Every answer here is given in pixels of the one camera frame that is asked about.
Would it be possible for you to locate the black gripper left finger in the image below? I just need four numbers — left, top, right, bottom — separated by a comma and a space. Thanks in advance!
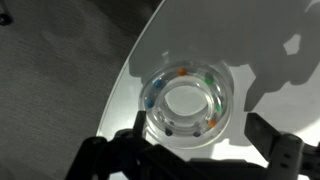
132, 110, 148, 138

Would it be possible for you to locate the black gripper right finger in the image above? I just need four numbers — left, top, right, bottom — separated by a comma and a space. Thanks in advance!
244, 112, 284, 164

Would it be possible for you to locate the clear plastic ring with beads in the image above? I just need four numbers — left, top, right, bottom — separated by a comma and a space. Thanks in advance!
138, 59, 234, 150

